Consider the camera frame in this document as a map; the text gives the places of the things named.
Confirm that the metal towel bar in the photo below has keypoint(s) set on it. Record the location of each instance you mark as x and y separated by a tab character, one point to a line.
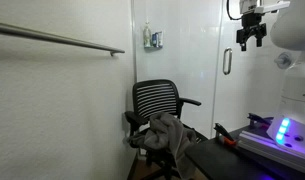
58	39

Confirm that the black orange clamp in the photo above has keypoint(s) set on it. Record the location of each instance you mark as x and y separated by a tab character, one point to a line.
223	131

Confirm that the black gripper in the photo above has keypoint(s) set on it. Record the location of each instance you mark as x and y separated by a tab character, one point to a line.
251	26

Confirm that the black purple clamp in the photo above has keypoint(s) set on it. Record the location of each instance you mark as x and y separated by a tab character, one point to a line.
258	118

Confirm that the grey bath towel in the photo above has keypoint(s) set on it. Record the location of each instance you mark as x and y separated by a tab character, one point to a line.
137	139
172	136

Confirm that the glass shower shelf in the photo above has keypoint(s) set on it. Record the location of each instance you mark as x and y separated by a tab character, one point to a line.
153	47

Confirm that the glass shower door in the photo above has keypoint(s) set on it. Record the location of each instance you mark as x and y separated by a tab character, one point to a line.
252	86

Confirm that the black mesh office chair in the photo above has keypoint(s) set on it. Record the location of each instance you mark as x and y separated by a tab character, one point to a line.
155	96

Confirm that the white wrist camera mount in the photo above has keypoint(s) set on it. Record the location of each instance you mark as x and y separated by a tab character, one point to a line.
248	6

